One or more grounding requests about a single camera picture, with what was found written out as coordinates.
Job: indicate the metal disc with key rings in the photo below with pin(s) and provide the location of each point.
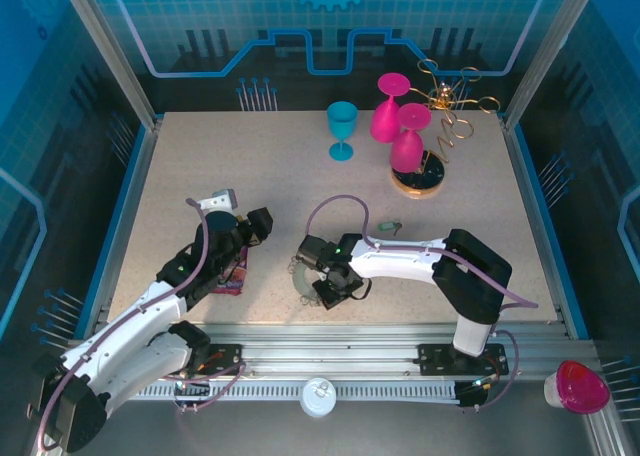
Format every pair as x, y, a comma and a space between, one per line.
301, 281

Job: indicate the aluminium table side rail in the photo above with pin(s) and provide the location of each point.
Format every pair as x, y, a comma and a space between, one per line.
530, 201
132, 191

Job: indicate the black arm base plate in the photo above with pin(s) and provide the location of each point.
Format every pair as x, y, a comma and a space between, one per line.
227, 358
432, 358

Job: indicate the aluminium frame post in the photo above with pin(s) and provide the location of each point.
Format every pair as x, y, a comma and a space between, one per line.
550, 51
107, 51

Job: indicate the blue plastic goblet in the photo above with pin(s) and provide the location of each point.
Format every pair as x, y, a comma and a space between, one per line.
342, 118

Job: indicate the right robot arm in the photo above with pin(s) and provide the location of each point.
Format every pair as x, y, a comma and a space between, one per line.
395, 261

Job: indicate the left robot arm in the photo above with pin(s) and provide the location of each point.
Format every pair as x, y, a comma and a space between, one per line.
125, 321

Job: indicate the pink plastic goblet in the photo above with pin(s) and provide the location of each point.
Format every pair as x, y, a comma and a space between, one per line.
405, 148
384, 123

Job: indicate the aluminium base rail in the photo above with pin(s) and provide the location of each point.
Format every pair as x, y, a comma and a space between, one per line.
325, 346

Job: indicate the white tin can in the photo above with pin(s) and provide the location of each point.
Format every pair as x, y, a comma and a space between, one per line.
317, 398

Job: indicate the purple candy wrapper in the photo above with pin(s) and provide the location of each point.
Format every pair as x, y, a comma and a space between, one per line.
235, 276

